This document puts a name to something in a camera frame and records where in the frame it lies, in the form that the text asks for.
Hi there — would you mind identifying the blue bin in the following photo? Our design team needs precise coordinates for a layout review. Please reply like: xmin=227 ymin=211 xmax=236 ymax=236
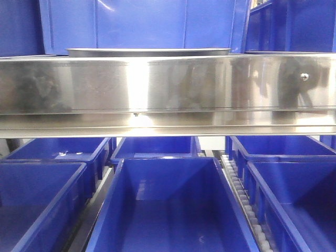
xmin=1 ymin=138 xmax=112 ymax=198
xmin=110 ymin=136 xmax=202 ymax=167
xmin=1 ymin=163 xmax=88 ymax=251
xmin=87 ymin=157 xmax=258 ymax=251
xmin=247 ymin=162 xmax=335 ymax=251
xmin=226 ymin=135 xmax=335 ymax=179

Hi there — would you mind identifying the blue crate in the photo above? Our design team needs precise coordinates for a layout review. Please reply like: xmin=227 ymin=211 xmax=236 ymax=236
xmin=39 ymin=1 xmax=251 ymax=55
xmin=245 ymin=1 xmax=335 ymax=53
xmin=1 ymin=0 xmax=45 ymax=57

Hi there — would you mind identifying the blue crate upper left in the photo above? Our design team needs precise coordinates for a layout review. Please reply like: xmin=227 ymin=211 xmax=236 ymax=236
xmin=1 ymin=0 xmax=45 ymax=57

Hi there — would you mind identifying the silver metal tray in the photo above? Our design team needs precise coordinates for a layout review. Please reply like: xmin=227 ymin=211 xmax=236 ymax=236
xmin=67 ymin=48 xmax=230 ymax=57

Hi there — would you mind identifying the stainless steel shelf front rail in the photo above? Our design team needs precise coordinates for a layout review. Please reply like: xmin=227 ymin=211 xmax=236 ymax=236
xmin=1 ymin=53 xmax=335 ymax=138

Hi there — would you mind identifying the blue crate upper right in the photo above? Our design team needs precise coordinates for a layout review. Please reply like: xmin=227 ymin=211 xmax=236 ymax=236
xmin=245 ymin=1 xmax=335 ymax=53

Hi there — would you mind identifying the blue crate upper centre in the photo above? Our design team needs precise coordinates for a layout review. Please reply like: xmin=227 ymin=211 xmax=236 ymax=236
xmin=39 ymin=1 xmax=251 ymax=55

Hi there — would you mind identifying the white roller track right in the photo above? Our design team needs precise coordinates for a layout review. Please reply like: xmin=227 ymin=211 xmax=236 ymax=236
xmin=221 ymin=154 xmax=273 ymax=252

